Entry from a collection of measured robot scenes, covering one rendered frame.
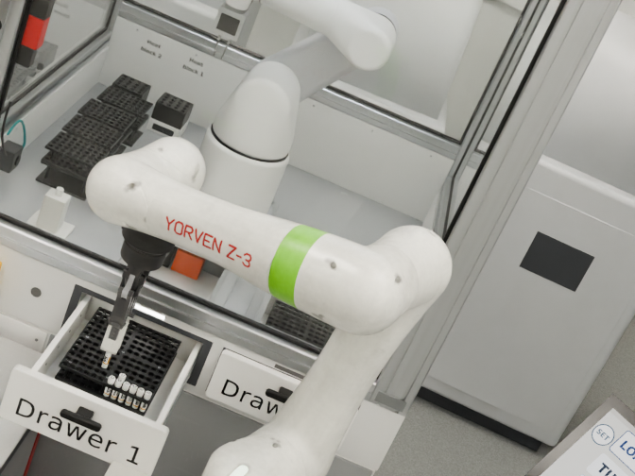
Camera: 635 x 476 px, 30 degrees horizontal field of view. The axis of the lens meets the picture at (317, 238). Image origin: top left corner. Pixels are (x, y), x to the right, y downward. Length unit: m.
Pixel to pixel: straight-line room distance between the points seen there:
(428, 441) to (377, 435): 1.68
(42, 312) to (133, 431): 0.43
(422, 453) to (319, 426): 2.10
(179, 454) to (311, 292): 0.95
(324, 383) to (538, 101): 0.61
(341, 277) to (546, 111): 0.61
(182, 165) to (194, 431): 0.74
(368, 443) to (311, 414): 0.51
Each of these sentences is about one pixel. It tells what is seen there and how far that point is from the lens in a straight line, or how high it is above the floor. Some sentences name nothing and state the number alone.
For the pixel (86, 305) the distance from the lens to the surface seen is 2.39.
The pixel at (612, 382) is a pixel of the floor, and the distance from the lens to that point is 5.02.
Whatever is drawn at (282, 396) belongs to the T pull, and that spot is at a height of 0.91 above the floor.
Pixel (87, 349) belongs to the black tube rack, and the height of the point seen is 0.90.
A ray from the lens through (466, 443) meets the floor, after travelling 4.15.
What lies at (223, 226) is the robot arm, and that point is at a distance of 1.71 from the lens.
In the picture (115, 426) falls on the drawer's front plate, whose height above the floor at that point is 0.90.
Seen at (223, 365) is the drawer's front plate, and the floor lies 0.90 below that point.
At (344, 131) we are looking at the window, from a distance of 2.12.
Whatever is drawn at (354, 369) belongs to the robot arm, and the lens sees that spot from 1.85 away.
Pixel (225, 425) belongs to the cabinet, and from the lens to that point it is 2.44.
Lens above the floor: 2.21
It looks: 27 degrees down
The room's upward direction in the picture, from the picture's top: 24 degrees clockwise
